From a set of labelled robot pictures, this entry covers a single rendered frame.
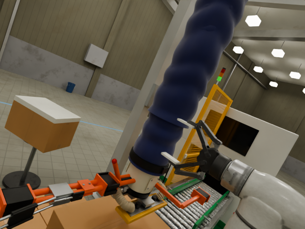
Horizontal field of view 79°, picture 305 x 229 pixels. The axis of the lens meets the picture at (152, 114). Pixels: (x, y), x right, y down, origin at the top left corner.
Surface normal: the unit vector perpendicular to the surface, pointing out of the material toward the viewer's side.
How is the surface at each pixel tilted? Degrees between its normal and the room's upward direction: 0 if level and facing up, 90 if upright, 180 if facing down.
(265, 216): 92
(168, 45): 90
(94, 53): 90
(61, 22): 90
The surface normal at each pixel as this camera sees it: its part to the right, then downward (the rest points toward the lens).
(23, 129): -0.27, 0.02
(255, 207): -0.72, -0.16
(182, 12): -0.55, -0.13
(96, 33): 0.51, 0.34
